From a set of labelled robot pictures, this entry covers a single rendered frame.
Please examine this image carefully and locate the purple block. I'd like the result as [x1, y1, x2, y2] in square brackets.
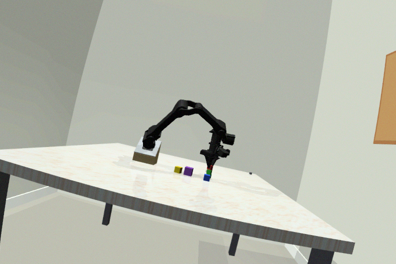
[183, 166, 194, 176]

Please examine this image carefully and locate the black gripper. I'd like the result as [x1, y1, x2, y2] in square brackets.
[200, 141, 222, 169]

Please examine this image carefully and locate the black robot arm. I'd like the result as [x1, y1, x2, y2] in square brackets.
[142, 99, 236, 158]

